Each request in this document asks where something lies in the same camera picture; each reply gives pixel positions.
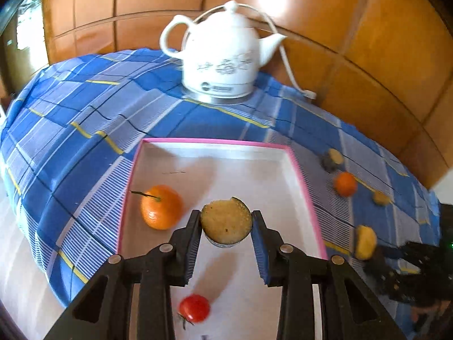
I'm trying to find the blue plaid cloth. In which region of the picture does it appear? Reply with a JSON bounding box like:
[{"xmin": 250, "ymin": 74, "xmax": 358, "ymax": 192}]
[{"xmin": 0, "ymin": 48, "xmax": 443, "ymax": 340}]

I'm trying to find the window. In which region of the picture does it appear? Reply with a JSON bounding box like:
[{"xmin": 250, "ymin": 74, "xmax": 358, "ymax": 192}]
[{"xmin": 0, "ymin": 0, "xmax": 48, "ymax": 100}]

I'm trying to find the silver kettle base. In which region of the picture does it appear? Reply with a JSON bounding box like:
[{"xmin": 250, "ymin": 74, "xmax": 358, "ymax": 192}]
[{"xmin": 182, "ymin": 88, "xmax": 255, "ymax": 106}]

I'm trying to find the small orange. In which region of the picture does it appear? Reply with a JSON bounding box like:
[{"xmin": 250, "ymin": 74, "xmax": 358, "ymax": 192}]
[{"xmin": 334, "ymin": 172, "xmax": 357, "ymax": 197}]

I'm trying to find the small tan round fruit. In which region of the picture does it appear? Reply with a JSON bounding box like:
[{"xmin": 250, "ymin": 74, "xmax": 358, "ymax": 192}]
[{"xmin": 373, "ymin": 190, "xmax": 392, "ymax": 207}]

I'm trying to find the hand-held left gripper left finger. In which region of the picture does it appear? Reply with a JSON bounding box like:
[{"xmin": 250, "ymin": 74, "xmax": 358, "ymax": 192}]
[{"xmin": 44, "ymin": 210, "xmax": 202, "ymax": 340}]

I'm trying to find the red tomato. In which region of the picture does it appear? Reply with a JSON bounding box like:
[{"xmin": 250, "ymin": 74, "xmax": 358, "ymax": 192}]
[{"xmin": 177, "ymin": 294, "xmax": 211, "ymax": 328}]

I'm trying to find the large orange with stem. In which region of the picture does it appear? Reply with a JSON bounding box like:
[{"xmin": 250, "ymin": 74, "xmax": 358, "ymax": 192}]
[{"xmin": 130, "ymin": 184, "xmax": 184, "ymax": 231}]

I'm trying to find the person's right hand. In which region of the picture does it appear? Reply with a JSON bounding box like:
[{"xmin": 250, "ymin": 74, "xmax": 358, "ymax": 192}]
[{"xmin": 411, "ymin": 299, "xmax": 448, "ymax": 333}]

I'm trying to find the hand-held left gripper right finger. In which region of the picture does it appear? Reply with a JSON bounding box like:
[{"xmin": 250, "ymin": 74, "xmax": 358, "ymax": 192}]
[{"xmin": 251, "ymin": 210, "xmax": 407, "ymax": 340}]

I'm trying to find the white ceramic kettle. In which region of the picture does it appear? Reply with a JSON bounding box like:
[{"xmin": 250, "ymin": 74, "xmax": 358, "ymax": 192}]
[{"xmin": 159, "ymin": 1, "xmax": 288, "ymax": 101}]

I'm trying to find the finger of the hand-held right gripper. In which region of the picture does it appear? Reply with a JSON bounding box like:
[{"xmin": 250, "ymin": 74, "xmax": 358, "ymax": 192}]
[
  {"xmin": 375, "ymin": 243, "xmax": 411, "ymax": 261},
  {"xmin": 364, "ymin": 257, "xmax": 393, "ymax": 286}
]

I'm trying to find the white box with pink rim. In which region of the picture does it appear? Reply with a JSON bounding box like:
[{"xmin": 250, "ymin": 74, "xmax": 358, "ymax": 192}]
[{"xmin": 117, "ymin": 137, "xmax": 328, "ymax": 340}]

